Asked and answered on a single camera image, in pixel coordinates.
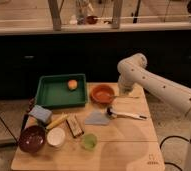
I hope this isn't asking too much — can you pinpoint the silver metal fork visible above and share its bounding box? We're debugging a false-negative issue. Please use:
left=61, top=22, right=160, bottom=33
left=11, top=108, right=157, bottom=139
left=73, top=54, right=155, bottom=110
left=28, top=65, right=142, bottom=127
left=107, top=95, right=140, bottom=99

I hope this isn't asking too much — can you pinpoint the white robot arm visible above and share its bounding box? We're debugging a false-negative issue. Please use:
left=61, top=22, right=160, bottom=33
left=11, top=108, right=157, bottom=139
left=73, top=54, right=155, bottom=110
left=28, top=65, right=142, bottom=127
left=117, top=53, right=191, bottom=171

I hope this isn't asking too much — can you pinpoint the orange red bowl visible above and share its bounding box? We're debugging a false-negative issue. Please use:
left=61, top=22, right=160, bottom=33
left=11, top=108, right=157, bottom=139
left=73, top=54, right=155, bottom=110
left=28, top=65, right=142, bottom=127
left=90, top=84, right=115, bottom=104

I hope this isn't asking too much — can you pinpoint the white small bowl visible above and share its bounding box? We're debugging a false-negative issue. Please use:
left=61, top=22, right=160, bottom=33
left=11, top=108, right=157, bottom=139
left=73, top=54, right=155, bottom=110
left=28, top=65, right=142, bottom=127
left=47, top=128, right=66, bottom=147

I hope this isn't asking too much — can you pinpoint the dark maroon bowl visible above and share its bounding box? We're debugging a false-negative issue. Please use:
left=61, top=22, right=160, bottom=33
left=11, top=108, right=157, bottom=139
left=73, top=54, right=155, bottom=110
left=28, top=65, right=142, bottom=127
left=18, top=125, right=45, bottom=154

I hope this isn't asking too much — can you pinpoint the blue grey cloth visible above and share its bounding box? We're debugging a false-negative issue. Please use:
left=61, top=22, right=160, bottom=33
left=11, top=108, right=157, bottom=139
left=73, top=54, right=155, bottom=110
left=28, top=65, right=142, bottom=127
left=84, top=111, right=110, bottom=125

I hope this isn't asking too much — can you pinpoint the orange ball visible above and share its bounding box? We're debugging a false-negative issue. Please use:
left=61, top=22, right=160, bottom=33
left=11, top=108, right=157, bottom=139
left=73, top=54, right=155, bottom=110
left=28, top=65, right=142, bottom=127
left=68, top=80, right=78, bottom=90

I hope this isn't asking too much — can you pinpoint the brown rectangular block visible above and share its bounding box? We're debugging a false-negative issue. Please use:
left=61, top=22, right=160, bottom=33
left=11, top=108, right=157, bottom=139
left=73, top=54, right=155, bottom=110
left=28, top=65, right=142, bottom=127
left=66, top=115, right=84, bottom=138

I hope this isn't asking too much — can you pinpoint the green plastic cup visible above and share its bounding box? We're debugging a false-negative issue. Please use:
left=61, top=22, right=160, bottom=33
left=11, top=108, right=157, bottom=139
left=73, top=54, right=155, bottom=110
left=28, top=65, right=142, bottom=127
left=81, top=134, right=97, bottom=150

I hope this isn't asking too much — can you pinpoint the green plastic tray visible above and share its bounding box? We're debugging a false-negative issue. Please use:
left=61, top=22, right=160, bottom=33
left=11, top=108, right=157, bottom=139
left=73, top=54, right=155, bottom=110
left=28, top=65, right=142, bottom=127
left=35, top=74, right=88, bottom=109

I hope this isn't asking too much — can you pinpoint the blue sponge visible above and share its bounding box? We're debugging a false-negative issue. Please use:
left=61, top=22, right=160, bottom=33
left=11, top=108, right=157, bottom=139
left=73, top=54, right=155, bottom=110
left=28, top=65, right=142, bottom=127
left=29, top=105, right=52, bottom=124

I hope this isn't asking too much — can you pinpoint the yellow wooden handle tool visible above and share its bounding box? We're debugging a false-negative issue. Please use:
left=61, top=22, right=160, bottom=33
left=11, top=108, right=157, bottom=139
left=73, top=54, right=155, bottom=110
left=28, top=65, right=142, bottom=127
left=46, top=114, right=68, bottom=130

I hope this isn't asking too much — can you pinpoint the black floor cable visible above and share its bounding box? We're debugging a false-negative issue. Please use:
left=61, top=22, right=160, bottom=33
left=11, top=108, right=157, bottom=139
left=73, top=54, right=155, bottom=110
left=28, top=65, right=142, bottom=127
left=159, top=134, right=191, bottom=171

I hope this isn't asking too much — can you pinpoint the black handled utensil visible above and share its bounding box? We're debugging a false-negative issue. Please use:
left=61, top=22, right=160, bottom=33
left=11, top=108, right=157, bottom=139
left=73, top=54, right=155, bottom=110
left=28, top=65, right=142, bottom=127
left=21, top=114, right=29, bottom=132

